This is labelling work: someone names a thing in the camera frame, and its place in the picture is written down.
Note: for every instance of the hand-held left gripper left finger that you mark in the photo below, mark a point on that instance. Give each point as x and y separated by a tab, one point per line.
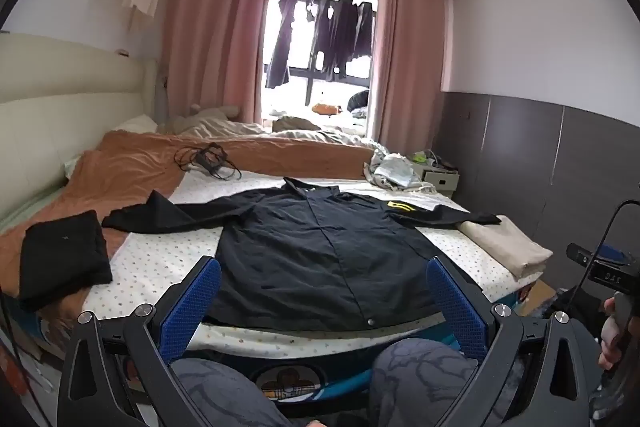
195	302

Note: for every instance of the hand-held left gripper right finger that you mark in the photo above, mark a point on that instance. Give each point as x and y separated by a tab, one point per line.
457	307

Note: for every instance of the black shirt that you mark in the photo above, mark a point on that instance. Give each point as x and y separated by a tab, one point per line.
310	257

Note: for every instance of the folded black clothes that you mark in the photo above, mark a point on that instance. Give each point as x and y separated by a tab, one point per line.
65	252

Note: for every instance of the person's right hand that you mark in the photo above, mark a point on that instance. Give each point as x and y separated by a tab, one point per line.
607	347

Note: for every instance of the white dotted bed sheet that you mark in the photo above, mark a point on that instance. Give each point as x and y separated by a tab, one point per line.
165	252

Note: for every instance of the cardboard box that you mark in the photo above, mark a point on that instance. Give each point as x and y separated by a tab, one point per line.
537	297

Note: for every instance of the folded beige cloth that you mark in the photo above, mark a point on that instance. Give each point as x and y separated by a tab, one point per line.
505	242

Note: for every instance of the person's left leg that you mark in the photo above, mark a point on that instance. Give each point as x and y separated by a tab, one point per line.
225	392

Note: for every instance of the operator's legs grey trousers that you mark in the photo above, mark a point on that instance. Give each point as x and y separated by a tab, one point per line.
287	384

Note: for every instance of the white nightstand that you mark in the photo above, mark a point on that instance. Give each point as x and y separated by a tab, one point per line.
440	181

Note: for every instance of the crumpled light cloth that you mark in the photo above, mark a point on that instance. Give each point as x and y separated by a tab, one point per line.
395	169

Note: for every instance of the green item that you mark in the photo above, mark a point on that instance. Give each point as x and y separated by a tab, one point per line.
420	156

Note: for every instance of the orange blanket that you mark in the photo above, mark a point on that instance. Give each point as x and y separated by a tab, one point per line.
135	157

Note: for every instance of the white pillow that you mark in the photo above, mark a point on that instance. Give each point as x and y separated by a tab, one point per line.
135	123

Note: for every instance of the beige plush toy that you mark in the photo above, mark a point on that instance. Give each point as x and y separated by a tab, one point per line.
220	113

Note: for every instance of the beige duvet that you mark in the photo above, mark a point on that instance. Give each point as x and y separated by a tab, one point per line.
300	134

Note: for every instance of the dark bundle on sill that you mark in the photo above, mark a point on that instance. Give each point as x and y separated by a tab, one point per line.
359	101

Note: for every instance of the orange item on sill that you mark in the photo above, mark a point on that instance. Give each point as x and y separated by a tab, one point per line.
326	108

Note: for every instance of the cream padded headboard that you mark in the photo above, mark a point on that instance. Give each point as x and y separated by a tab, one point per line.
60	107

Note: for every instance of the pink curtain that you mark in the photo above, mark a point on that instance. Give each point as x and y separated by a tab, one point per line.
410	57
215	32

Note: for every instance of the long dark hanging garment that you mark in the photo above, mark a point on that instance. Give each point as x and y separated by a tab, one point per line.
280	42

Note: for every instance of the small dark hanging item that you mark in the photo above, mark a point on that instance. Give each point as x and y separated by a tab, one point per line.
310	10

